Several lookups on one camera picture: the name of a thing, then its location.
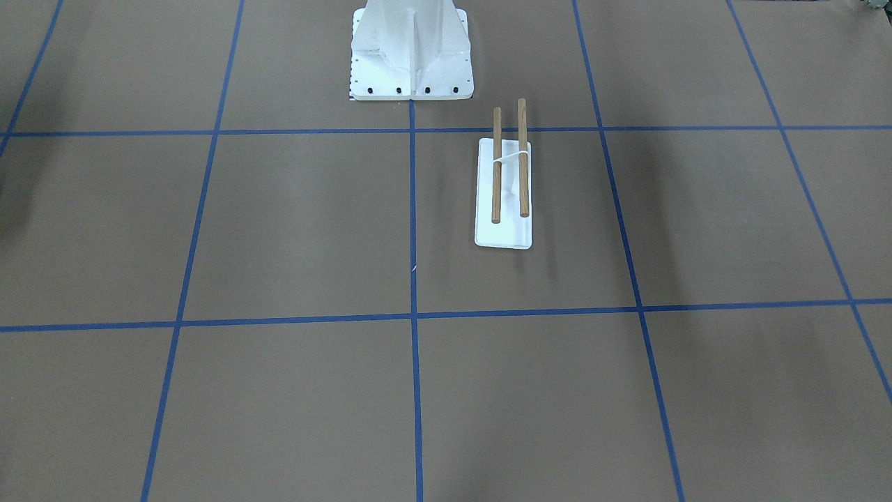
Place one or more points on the white rack base tray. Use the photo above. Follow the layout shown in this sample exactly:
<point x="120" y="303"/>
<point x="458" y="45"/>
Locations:
<point x="513" y="231"/>

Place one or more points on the wooden rack rod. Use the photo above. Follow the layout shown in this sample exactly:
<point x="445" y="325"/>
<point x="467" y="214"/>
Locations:
<point x="523" y="162"/>
<point x="497" y="166"/>

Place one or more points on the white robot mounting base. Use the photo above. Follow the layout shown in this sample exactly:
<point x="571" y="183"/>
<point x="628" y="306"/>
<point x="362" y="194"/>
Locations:
<point x="410" y="50"/>

